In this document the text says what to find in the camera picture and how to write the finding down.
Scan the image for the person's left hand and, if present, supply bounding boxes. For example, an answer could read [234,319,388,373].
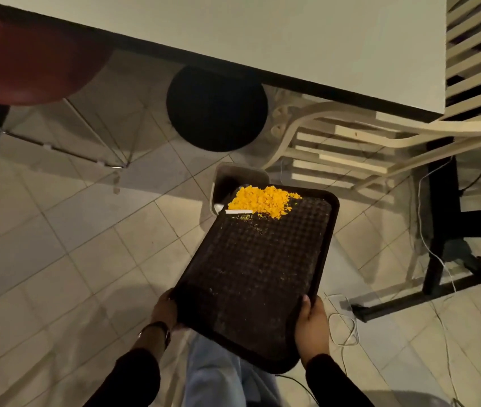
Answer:
[150,288,182,332]

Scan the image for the person's right hand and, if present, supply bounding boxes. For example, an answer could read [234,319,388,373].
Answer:
[295,295,330,369]

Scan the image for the dark brown plastic tray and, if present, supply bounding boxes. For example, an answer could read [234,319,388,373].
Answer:
[172,185,340,374]

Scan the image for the person's right forearm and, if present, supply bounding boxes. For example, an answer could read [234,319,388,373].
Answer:
[304,354,374,407]

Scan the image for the person's left forearm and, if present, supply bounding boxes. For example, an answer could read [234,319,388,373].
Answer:
[83,321,171,407]

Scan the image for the black wristwatch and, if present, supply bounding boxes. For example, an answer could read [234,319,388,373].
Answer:
[139,321,171,349]

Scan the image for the person's light blue jeans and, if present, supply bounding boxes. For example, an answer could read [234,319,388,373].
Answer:
[181,332,285,407]

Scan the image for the pile of yellow crumbs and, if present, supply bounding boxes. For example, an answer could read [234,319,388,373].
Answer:
[227,185,302,220]

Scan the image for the grey waste bin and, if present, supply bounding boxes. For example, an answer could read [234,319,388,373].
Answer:
[210,162,271,216]

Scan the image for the black metal table leg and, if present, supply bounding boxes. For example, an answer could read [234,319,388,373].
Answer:
[351,137,481,323]

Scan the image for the cream wooden slatted chair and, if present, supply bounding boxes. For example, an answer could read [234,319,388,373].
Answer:
[440,0,481,121]
[262,86,481,193]

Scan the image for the black round stool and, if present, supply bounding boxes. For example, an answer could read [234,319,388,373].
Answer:
[166,66,269,152]

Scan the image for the red round chair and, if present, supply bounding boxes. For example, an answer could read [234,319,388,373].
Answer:
[0,12,113,106]

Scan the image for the white cable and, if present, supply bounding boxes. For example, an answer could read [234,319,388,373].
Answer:
[323,159,465,407]

